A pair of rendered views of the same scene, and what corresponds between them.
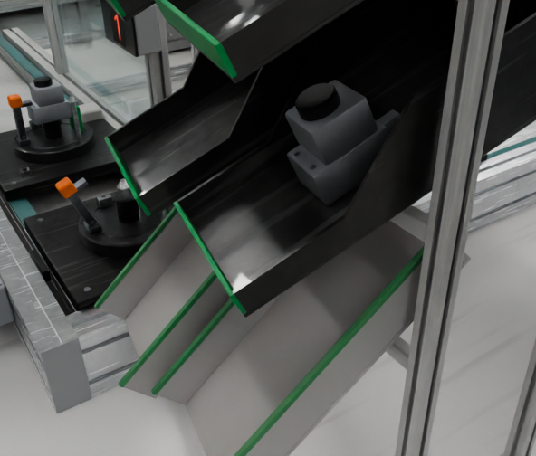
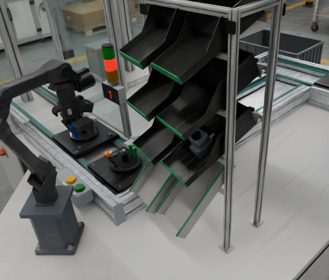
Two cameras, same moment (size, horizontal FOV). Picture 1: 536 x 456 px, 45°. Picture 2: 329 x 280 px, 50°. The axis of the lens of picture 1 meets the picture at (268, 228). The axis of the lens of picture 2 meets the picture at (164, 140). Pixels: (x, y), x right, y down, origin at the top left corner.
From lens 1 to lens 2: 0.60 m
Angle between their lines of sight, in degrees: 5
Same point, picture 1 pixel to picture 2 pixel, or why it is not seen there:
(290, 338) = (192, 191)
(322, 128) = (198, 142)
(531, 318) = not seen: hidden behind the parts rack
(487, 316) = (245, 176)
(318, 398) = (203, 205)
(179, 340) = (160, 196)
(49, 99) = not seen: hidden behind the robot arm
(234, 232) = (178, 167)
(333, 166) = (201, 149)
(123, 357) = (134, 206)
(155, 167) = (149, 150)
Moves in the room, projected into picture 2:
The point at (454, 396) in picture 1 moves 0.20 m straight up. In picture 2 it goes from (238, 203) to (240, 163)
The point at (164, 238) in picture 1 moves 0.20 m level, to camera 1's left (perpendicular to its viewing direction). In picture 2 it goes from (148, 168) to (92, 176)
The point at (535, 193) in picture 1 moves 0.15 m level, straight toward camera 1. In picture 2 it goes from (258, 130) to (255, 146)
